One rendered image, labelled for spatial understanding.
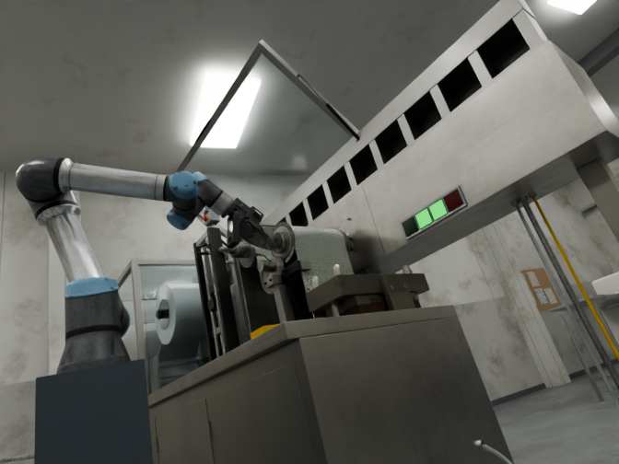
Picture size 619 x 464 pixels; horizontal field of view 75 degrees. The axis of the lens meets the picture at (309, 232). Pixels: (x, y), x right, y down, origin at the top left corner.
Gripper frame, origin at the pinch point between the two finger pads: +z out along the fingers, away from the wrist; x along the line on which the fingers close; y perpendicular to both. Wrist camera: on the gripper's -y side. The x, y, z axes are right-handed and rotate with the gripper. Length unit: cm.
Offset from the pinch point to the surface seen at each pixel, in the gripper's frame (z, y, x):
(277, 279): 7.1, -9.3, -0.7
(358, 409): 27, -49, -34
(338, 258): 21.7, 9.0, -8.2
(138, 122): -141, 261, 281
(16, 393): -50, -8, 414
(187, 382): 4, -44, 24
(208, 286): -5.2, -5.4, 35.6
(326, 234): 13.8, 14.8, -8.0
